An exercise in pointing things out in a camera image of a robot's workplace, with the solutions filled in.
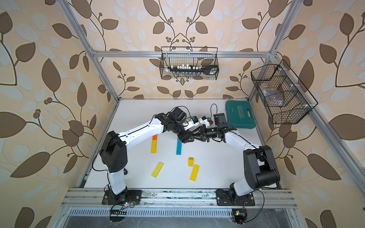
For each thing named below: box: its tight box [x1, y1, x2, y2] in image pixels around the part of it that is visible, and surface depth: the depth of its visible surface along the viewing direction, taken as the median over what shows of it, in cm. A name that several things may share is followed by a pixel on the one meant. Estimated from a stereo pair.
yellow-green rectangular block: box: [151, 161, 164, 179], surface depth 86 cm
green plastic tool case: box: [225, 100, 257, 129], surface depth 108 cm
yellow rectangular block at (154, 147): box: [150, 139, 158, 154], surface depth 95 cm
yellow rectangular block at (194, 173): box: [189, 164, 201, 182], surface depth 86 cm
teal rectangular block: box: [175, 137, 183, 156], surface depth 95 cm
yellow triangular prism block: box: [187, 156, 195, 167], surface depth 88 cm
